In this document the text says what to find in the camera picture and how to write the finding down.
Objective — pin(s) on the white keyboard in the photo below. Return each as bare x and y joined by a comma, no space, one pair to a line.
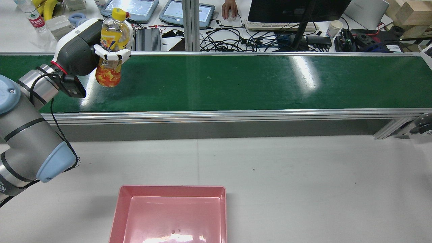
270,26

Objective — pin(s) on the yellow banana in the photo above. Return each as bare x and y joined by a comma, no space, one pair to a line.
38,3
50,8

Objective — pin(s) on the grey round motor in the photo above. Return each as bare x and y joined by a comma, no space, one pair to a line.
422,125

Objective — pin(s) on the green conveyor belt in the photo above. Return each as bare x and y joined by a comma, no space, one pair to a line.
270,84

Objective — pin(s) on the small white container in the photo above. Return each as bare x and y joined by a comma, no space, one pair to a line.
100,3

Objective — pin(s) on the silver laptop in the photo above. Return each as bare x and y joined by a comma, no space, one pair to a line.
368,11

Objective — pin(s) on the aluminium cell frame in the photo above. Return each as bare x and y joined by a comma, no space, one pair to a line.
190,23

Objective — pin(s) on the grey teach pendant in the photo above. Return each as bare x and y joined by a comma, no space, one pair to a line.
172,11
141,8

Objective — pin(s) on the small white box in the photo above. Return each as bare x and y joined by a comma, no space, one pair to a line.
75,4

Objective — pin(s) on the pink plastic basket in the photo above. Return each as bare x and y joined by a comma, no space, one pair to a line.
168,216

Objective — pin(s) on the water bottle red label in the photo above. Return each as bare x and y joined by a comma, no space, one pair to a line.
37,23

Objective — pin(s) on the black computer monitor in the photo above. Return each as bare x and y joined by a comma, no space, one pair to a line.
297,10

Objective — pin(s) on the yellow orange drink bottle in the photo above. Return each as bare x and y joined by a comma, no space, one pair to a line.
113,33

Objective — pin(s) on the beige plastic box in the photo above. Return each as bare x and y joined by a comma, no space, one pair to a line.
59,27

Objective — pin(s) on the black tool holder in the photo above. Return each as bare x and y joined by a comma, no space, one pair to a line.
342,42

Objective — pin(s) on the wooden blocks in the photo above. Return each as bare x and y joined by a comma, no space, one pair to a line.
413,15

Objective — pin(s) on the white paper cup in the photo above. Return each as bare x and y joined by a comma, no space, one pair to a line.
334,28

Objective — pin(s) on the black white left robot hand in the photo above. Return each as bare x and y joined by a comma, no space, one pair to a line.
77,50

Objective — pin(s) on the black finned power supply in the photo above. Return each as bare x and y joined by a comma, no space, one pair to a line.
148,38

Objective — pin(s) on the bare human hand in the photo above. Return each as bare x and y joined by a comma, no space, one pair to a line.
229,6

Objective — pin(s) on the black mechanical device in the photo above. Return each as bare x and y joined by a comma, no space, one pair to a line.
364,37

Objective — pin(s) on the white computer mouse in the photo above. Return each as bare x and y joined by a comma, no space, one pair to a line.
231,17

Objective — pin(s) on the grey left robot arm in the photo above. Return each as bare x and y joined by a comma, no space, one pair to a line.
23,135

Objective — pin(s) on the light blue headphones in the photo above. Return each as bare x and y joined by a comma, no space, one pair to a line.
72,16

